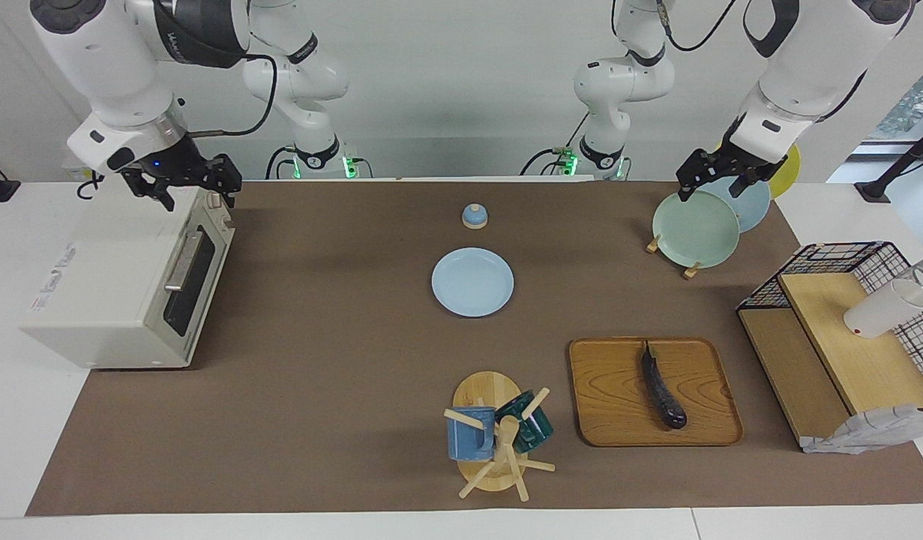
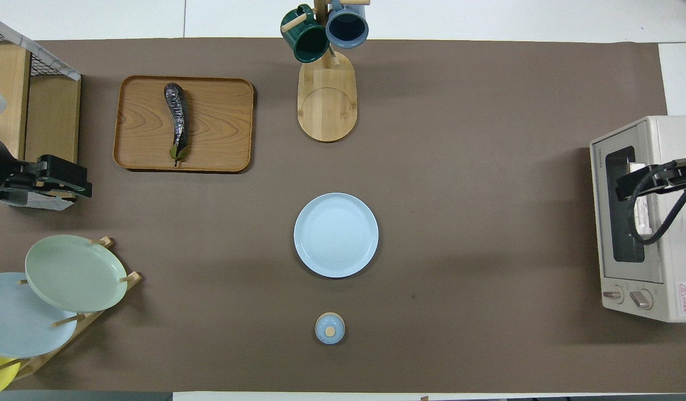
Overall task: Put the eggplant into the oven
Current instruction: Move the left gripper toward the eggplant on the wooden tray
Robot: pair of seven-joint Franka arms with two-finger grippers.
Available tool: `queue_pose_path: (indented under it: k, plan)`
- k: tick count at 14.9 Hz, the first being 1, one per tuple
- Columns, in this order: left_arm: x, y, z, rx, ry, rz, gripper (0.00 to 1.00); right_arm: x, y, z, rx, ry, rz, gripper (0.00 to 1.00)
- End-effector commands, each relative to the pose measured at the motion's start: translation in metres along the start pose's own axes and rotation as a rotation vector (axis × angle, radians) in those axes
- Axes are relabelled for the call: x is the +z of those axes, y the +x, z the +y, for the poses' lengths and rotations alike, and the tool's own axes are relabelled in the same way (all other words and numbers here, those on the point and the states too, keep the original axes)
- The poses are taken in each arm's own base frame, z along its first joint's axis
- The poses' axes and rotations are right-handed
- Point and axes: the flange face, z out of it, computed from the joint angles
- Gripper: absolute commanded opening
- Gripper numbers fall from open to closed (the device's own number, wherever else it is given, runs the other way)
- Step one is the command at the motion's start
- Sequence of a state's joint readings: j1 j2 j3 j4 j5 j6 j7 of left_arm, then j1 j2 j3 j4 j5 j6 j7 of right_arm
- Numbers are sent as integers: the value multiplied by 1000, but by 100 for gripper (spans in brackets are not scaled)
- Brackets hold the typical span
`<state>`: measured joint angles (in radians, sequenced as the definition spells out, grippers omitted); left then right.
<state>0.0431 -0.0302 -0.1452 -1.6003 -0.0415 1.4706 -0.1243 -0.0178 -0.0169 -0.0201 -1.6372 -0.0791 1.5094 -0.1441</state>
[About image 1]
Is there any wooden plate rack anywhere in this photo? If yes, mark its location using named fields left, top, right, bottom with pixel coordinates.
left=646, top=234, right=702, bottom=280

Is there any dark green mug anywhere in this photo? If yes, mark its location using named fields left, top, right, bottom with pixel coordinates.
left=495, top=390, right=554, bottom=454

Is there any white cup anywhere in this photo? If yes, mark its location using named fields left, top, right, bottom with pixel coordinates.
left=843, top=279, right=923, bottom=340

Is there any black base cable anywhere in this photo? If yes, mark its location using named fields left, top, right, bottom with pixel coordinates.
left=265, top=146, right=297, bottom=181
left=521, top=112, right=589, bottom=177

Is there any light blue racked plate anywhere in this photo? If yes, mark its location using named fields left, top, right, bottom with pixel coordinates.
left=705, top=176, right=772, bottom=233

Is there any pale green plate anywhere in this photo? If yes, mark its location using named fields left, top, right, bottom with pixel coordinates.
left=652, top=190, right=741, bottom=269

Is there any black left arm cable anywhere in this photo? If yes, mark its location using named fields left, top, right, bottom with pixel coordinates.
left=656, top=0, right=739, bottom=53

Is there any black wire basket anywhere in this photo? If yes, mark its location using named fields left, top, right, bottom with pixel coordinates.
left=736, top=241, right=923, bottom=398

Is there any brown table mat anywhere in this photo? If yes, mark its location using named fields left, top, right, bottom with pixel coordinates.
left=25, top=180, right=923, bottom=517

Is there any yellow plate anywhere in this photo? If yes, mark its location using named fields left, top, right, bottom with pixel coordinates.
left=769, top=144, right=802, bottom=200

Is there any dark purple eggplant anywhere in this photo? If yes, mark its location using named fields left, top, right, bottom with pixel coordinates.
left=640, top=339, right=688, bottom=431

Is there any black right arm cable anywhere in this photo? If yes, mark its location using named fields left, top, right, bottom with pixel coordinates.
left=187, top=52, right=280, bottom=140

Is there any wooden serving tray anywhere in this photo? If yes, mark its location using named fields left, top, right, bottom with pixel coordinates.
left=568, top=337, right=745, bottom=448

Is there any white toaster oven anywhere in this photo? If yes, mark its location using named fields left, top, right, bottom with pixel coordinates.
left=19, top=184, right=235, bottom=370

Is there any wooden step shelf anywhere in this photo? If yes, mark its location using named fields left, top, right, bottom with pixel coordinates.
left=737, top=271, right=923, bottom=451

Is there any grey white patterned cloth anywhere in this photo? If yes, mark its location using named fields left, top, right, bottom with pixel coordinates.
left=800, top=403, right=923, bottom=455

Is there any wooden mug tree stand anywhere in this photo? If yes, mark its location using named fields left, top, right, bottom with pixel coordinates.
left=443, top=370, right=556, bottom=502

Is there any glass oven door with handle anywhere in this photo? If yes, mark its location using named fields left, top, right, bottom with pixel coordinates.
left=161, top=217, right=235, bottom=355

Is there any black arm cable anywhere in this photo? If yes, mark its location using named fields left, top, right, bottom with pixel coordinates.
left=656, top=0, right=739, bottom=53
left=187, top=52, right=280, bottom=140

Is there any blue mug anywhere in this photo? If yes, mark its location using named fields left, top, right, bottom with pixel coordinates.
left=446, top=406, right=496, bottom=461

